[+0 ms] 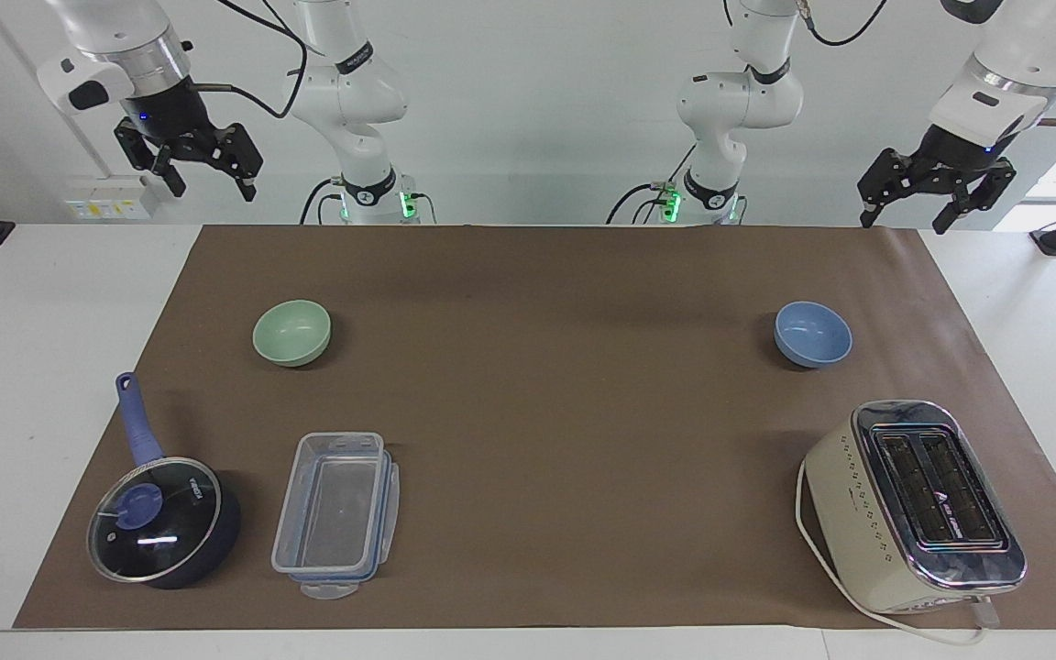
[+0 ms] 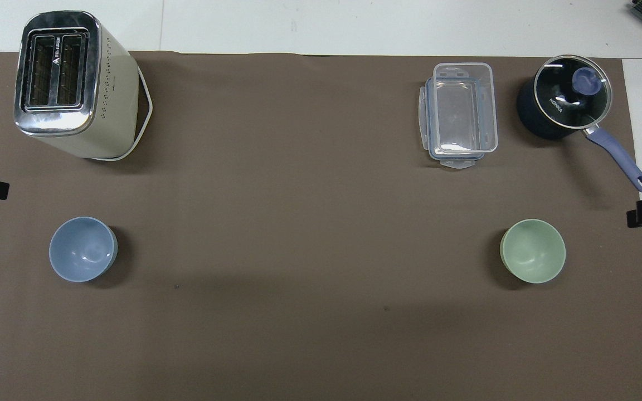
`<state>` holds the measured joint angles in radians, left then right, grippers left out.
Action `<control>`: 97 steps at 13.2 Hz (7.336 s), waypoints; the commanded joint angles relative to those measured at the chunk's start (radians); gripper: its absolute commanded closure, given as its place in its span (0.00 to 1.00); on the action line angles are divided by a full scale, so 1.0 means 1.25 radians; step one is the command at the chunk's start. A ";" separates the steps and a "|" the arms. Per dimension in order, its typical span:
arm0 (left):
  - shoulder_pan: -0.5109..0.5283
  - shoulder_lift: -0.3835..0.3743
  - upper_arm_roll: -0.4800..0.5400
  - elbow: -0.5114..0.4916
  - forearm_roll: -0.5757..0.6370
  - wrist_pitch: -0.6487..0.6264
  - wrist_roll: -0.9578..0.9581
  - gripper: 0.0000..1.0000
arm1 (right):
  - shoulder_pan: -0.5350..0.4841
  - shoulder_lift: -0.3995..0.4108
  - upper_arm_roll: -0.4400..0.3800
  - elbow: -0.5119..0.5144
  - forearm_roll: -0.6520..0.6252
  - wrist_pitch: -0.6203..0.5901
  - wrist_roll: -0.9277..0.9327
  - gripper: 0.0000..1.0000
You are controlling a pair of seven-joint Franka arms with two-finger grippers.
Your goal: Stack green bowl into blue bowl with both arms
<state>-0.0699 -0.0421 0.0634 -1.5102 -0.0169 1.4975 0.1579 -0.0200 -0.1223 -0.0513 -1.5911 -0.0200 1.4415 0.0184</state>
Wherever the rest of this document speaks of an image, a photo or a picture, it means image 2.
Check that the green bowl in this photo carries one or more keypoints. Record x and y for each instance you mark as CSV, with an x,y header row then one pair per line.
x,y
533,251

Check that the blue bowl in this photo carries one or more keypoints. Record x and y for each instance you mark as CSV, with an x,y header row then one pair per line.
x,y
82,249

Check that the clear plastic food container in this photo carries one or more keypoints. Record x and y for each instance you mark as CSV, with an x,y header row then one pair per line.
x,y
457,114

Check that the cream and chrome toaster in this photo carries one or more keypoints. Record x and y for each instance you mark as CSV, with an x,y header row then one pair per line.
x,y
76,94

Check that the glass pot lid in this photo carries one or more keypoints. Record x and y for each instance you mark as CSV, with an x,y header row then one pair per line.
x,y
573,92

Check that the dark blue saucepan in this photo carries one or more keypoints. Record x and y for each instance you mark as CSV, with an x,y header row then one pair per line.
x,y
616,151

